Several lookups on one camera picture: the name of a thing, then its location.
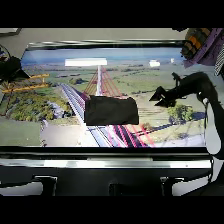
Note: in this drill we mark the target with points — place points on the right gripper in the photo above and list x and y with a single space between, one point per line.
177 91

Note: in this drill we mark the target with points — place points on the dark grey garment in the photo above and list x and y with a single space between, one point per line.
111 110

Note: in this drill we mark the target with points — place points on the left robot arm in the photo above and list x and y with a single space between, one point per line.
10 68

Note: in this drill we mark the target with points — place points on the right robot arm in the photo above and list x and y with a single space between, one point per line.
213 126

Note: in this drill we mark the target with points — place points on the yellow black striped garment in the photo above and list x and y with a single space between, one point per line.
195 41

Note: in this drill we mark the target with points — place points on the black white striped garment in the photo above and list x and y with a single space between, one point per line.
220 61

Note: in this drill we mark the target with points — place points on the purple garment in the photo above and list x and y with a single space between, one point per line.
213 43

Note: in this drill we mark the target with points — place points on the silver frame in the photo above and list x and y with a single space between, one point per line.
106 164

